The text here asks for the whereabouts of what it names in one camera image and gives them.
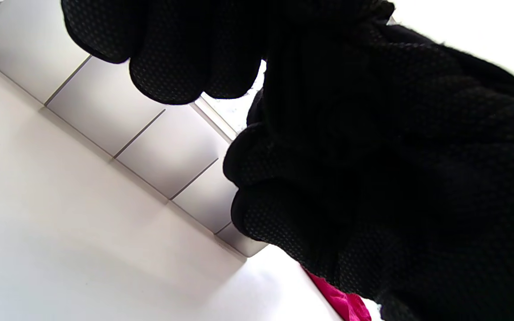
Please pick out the person's left hand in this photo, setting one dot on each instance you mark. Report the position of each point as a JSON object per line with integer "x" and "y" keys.
{"x": 172, "y": 44}

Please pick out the person's right hand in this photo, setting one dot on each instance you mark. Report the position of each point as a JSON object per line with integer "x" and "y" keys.
{"x": 417, "y": 200}

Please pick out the red sock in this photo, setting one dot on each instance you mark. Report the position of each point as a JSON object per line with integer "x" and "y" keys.
{"x": 341, "y": 301}

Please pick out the clear plastic divided organizer box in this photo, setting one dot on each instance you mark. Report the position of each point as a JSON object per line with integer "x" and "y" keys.
{"x": 105, "y": 111}

